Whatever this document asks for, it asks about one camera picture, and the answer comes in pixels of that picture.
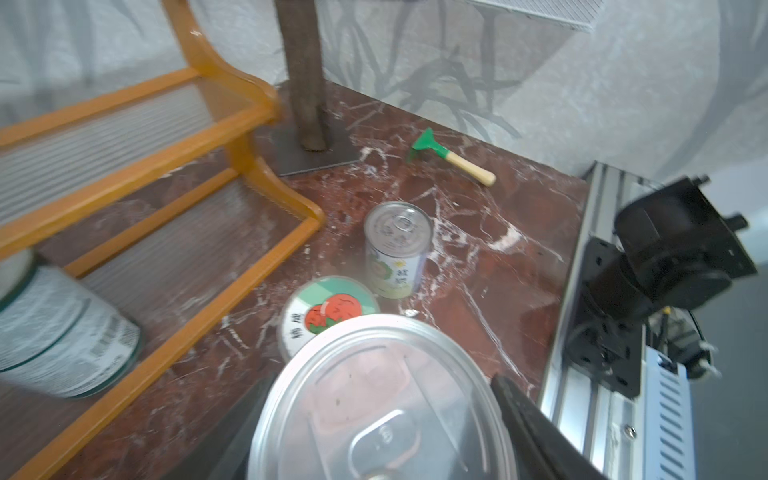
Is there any silver pull-tab can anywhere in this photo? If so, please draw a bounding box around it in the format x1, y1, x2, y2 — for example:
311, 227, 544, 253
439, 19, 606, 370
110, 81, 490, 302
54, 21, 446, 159
247, 314, 519, 479

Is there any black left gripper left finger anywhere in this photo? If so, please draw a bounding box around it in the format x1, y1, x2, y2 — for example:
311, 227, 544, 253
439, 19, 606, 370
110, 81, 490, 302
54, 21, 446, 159
163, 377, 276, 480

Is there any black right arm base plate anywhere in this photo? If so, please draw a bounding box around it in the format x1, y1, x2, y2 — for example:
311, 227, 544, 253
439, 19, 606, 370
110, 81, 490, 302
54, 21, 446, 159
564, 237, 647, 399

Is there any orange wooden three-tier shelf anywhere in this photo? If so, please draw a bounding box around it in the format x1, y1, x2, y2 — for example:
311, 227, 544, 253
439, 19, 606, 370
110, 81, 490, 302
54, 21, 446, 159
1, 1, 326, 479

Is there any dark metal tree base plate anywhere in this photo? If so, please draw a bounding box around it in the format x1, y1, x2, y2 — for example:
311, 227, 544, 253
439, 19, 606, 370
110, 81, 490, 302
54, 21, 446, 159
269, 116, 363, 178

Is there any black label can bottom shelf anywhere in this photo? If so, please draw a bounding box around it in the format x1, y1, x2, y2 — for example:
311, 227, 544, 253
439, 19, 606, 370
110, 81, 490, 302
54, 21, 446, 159
1, 249, 143, 398

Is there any green handled garden trowel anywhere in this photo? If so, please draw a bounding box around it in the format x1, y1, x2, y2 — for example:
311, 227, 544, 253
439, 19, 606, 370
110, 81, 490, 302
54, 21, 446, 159
406, 128, 497, 187

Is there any aluminium front rail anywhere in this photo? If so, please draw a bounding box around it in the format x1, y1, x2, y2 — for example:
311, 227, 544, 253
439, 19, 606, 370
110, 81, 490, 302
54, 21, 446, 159
536, 161, 700, 480

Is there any tomato lid jar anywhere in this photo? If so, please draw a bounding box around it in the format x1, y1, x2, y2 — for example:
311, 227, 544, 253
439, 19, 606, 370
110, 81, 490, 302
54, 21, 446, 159
277, 276, 380, 362

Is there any brown tree trunk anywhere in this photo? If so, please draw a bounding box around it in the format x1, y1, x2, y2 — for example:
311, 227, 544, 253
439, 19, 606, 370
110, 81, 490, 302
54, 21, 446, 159
274, 0, 330, 152

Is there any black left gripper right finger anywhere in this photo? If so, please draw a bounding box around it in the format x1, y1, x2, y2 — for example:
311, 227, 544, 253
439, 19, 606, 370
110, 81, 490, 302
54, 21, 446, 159
490, 374, 606, 480

